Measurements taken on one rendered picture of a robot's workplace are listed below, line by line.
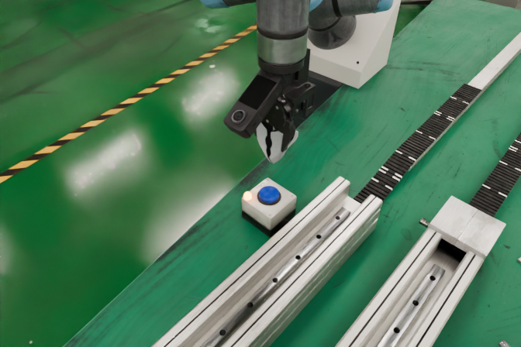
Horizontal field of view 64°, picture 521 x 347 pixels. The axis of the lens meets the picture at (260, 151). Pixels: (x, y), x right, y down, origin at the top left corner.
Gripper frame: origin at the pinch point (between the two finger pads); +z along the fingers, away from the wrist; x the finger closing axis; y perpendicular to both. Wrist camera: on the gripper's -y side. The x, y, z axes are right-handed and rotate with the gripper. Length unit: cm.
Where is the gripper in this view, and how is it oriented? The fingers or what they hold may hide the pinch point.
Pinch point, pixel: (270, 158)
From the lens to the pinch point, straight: 76.2
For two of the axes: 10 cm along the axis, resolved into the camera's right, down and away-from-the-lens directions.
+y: 6.8, -4.9, 5.5
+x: -7.4, -4.5, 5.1
